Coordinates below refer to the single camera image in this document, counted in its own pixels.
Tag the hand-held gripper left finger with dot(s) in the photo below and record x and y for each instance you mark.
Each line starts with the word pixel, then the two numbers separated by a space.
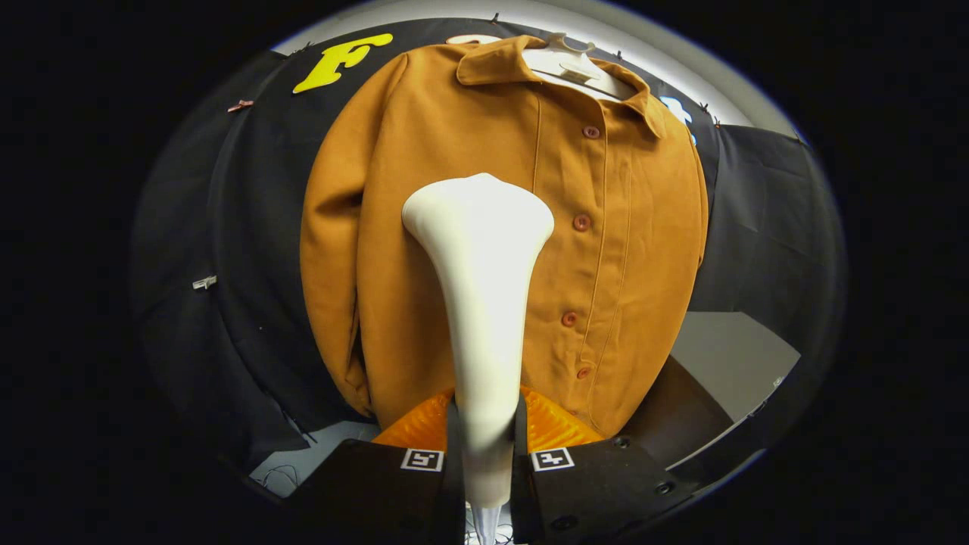
pixel 378 496

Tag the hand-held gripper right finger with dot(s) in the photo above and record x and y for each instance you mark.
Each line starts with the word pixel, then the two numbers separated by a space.
pixel 590 496

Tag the small red clip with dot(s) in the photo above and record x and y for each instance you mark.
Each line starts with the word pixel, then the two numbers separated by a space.
pixel 240 106

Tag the white mannequin torso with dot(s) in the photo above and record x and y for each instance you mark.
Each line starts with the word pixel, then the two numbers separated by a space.
pixel 575 68

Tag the white garment steamer head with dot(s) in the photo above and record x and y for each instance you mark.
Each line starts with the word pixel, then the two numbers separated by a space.
pixel 484 303

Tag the small white clip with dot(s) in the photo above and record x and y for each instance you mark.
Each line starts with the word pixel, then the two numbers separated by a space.
pixel 204 282

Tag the brown button-up shirt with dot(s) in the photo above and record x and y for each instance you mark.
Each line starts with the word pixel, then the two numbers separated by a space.
pixel 643 227

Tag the black backdrop cloth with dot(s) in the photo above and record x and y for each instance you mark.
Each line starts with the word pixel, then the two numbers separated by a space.
pixel 250 265

